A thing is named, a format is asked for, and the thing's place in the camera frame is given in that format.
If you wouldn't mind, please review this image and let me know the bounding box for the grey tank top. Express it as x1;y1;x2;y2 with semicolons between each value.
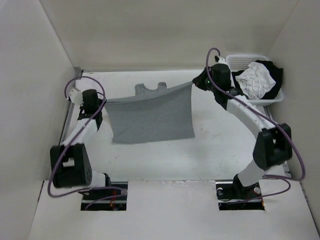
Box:
105;82;195;145

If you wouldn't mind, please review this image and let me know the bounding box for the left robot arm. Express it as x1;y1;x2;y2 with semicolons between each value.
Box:
50;88;112;200

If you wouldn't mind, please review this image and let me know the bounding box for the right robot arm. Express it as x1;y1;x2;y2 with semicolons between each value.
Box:
192;63;293;202

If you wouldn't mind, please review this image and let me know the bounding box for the white tank top in basket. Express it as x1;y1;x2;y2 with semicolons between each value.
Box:
235;62;276;100

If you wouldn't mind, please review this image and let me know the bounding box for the black tank top in basket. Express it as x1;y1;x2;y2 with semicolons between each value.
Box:
232;60;283;100

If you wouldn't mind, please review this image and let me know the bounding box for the white plastic laundry basket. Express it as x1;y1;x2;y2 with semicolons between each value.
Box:
225;54;284;106

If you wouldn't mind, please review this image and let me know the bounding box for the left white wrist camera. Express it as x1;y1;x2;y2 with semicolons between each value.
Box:
67;87;83;106

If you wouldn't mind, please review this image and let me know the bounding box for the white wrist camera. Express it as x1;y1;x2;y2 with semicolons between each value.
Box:
67;87;83;106
214;55;228;65

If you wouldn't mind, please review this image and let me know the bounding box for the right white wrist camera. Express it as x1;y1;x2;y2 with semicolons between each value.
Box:
214;55;228;65

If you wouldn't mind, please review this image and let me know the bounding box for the left metal table rail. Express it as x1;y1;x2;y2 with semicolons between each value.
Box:
58;67;83;145

